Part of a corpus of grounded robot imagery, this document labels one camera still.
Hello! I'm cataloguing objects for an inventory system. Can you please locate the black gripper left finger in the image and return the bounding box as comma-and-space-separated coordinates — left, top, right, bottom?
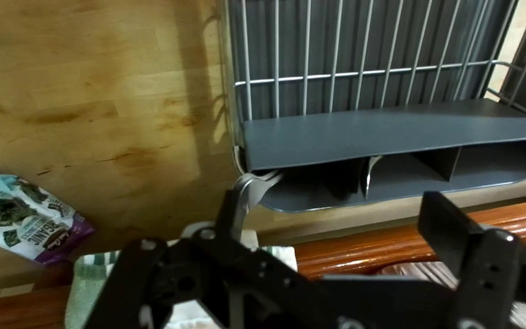
179, 177, 260, 289

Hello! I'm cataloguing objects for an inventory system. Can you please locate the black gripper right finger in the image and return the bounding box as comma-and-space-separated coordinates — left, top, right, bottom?
417, 190, 526, 329

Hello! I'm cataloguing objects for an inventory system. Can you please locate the silver metal spoon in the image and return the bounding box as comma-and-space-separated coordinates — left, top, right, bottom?
236, 170, 285, 215

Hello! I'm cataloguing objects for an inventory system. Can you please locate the grey dish drying rack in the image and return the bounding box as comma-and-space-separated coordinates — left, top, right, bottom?
218, 0, 526, 215

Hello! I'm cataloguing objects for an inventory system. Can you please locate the dark brown wooden counter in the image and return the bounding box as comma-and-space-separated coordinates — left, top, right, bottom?
0, 192, 526, 329

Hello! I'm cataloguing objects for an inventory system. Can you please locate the seaweed snack packet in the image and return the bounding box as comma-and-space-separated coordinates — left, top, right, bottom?
0, 166, 99, 267

